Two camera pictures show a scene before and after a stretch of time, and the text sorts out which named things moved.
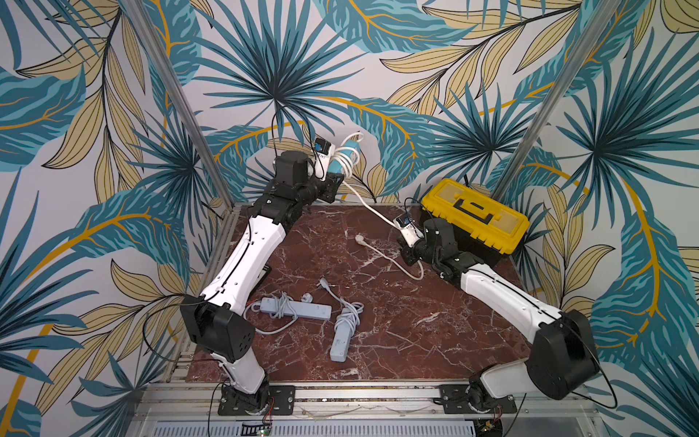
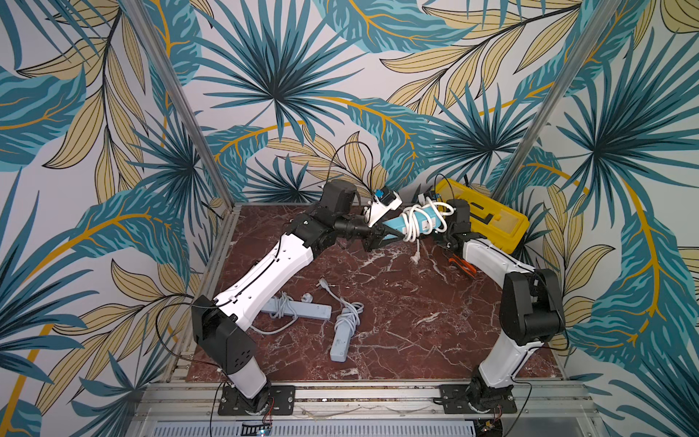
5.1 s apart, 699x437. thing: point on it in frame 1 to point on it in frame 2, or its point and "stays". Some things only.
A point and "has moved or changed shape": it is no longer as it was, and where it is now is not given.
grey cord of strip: [354, 309] stays
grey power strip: [294, 308] stays
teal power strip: [336, 165] has moved or changed shape
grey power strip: [345, 325] stays
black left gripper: [330, 187] to [378, 234]
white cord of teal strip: [342, 167] to [429, 218]
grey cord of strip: [284, 308] stays
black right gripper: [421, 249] to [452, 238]
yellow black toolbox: [481, 225] stays
